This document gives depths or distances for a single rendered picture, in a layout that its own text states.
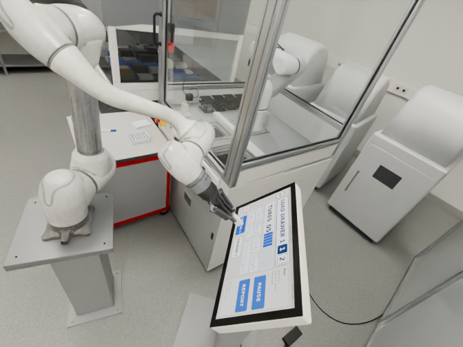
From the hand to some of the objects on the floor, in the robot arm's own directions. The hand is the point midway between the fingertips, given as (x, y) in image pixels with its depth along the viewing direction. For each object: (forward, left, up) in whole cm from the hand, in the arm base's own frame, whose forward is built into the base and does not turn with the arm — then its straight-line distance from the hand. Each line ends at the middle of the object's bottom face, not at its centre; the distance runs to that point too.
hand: (235, 219), depth 98 cm
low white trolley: (-45, +116, -98) cm, 158 cm away
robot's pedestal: (-64, +34, -103) cm, 126 cm away
